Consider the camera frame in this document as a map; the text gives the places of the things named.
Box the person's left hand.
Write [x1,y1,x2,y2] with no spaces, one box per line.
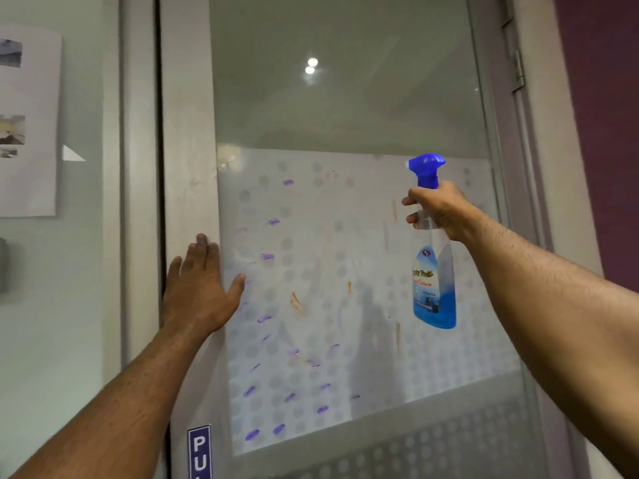
[161,234,246,339]

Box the person's right hand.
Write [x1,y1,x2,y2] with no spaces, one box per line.
[401,181,481,243]

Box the blue spray cleaner bottle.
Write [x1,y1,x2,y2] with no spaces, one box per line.
[407,153,457,330]

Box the person's left forearm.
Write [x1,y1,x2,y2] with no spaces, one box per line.
[10,321,211,479]

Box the person's right forearm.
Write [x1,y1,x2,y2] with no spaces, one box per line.
[462,210,639,478]

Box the frosted glass door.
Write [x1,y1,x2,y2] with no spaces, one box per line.
[159,0,557,479]

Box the blue door sign sticker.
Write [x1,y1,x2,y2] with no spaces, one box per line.
[187,425,213,479]

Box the white paper notice with photos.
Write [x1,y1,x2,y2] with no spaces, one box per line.
[0,24,63,218]

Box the grey door frame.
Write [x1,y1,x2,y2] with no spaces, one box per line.
[119,0,607,479]

